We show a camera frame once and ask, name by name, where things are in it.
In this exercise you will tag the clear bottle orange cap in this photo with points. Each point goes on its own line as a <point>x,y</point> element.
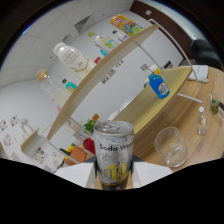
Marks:
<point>95,117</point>

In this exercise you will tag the blue liquid bottle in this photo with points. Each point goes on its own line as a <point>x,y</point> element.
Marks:
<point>159,86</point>

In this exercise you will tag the large white plastic bottle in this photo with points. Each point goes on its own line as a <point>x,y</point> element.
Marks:
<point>75,60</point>

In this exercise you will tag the clear bottle white cap red label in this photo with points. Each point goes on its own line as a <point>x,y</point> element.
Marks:
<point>202,123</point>

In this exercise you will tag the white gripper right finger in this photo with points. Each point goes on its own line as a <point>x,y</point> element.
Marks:
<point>150,171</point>

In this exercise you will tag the green potted plant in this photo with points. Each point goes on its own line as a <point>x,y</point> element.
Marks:
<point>90,126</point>

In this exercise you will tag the small teal bottle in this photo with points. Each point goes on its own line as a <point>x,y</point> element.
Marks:
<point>70,86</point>

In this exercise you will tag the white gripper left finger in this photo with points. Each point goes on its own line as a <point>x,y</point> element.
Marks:
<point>76,173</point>

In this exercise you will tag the two-tier wooden shelf rack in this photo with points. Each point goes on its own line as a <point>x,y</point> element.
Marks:
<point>100,73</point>

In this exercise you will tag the yellow printed drink can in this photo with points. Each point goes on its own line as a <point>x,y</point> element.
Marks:
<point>126,25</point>

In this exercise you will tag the dark brown door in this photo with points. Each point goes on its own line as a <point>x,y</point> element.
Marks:
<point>166,23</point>

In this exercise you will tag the clear stemless drinking glass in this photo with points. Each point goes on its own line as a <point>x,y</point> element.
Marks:
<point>171,146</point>

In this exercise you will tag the tall glass jar cork lid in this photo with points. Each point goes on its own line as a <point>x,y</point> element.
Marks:
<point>53,86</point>

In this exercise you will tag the clear bottle green cap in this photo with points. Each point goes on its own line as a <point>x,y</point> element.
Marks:
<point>103,39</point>

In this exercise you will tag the wooden wall shelf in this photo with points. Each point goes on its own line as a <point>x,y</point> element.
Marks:
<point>33,138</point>

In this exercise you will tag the black yellow soda water can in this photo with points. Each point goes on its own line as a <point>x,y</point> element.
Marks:
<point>113,153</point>

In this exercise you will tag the black office chair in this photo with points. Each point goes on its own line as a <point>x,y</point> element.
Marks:
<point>205,51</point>

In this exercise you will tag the orange storage basket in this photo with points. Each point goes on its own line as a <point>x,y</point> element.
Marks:
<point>78,154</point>

